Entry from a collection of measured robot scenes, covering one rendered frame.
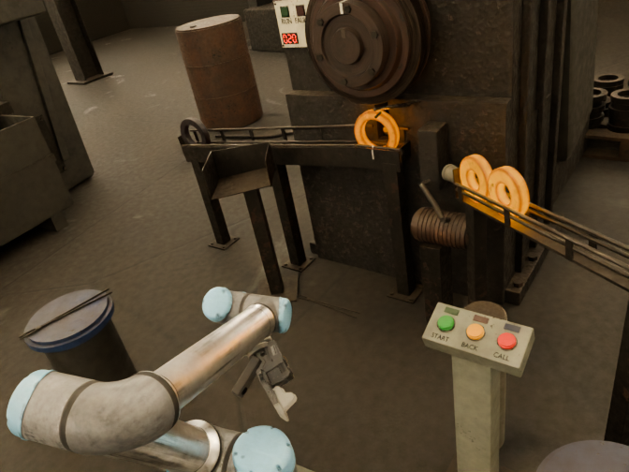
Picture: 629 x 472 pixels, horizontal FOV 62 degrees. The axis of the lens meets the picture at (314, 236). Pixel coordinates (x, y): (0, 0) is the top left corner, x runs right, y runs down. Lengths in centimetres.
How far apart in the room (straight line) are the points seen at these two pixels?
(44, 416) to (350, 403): 125
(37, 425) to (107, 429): 12
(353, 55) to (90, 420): 140
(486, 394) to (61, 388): 96
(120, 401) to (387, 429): 117
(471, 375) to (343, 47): 113
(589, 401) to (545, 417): 16
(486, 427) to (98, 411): 98
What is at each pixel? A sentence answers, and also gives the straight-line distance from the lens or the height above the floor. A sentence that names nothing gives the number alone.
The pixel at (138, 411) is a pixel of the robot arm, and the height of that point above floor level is 89.
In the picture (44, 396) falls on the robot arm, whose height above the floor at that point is 93.
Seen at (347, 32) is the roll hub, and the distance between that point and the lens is 188.
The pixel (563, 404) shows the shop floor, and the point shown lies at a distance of 202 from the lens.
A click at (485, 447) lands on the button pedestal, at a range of 160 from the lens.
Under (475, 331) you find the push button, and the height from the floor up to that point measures 61.
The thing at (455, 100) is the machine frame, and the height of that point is 87.
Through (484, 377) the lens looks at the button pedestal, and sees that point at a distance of 139.
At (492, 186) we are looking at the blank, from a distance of 169.
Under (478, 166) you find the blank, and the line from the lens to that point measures 173.
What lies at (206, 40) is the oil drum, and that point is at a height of 78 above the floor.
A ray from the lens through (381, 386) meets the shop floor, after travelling 205.
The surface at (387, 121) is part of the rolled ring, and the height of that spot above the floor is 81.
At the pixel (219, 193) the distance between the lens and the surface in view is 227.
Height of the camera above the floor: 152
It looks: 31 degrees down
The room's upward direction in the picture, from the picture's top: 11 degrees counter-clockwise
